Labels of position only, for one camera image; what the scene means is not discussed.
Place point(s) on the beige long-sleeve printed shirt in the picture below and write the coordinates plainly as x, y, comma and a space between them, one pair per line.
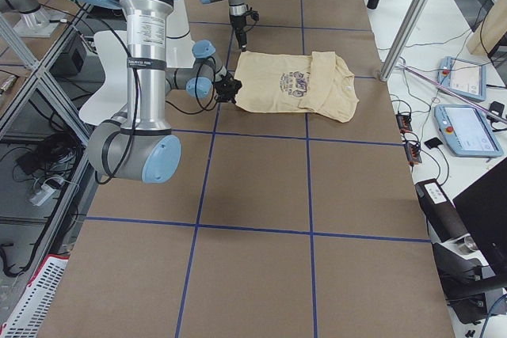
320, 83

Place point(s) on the reacher grabber stick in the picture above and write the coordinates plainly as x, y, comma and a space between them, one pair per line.
448, 91

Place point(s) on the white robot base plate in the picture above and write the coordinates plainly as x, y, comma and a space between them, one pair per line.
39, 24

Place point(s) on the white perforated basket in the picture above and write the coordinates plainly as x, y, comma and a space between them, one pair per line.
28, 315

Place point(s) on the near blue teach pendant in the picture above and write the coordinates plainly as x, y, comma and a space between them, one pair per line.
466, 132

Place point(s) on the blue teach pendant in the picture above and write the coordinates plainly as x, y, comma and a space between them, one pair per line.
466, 132
463, 77

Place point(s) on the aluminium frame post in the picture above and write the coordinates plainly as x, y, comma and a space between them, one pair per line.
407, 26

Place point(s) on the far blue teach pendant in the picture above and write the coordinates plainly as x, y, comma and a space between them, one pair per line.
463, 77

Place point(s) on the black monitor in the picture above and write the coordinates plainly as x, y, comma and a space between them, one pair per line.
482, 209

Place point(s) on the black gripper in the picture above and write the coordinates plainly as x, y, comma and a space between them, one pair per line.
238, 24
228, 86

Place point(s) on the white power strip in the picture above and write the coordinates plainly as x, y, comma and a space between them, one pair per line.
45, 192

